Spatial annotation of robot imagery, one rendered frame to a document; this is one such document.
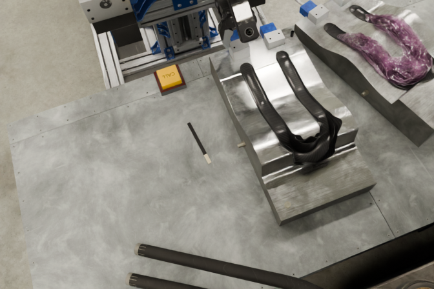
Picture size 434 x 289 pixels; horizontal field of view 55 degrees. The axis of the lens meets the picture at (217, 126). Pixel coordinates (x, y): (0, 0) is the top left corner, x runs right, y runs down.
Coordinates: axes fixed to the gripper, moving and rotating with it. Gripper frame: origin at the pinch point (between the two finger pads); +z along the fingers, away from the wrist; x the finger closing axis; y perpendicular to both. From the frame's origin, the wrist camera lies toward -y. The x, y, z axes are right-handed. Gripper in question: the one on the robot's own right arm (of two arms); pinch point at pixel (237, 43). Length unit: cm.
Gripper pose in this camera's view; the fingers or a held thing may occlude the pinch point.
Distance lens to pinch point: 116.8
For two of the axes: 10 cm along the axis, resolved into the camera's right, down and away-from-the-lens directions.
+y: -3.5, -8.3, 4.2
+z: 0.5, 4.4, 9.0
